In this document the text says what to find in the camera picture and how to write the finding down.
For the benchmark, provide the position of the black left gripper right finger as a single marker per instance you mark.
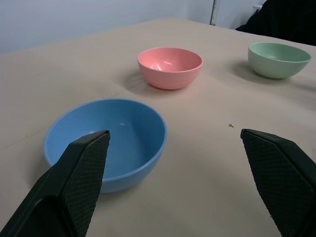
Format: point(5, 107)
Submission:
point(279, 177)

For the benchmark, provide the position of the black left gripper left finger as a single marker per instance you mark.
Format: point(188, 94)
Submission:
point(74, 187)

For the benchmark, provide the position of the blue plastic bowl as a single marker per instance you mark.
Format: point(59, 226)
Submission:
point(128, 128)

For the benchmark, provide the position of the green plastic bowl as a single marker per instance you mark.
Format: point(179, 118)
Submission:
point(276, 59)

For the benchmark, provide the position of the pink-red plastic bowl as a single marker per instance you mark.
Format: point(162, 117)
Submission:
point(170, 66)

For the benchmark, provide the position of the grey metal post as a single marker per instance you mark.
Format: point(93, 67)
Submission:
point(213, 12)

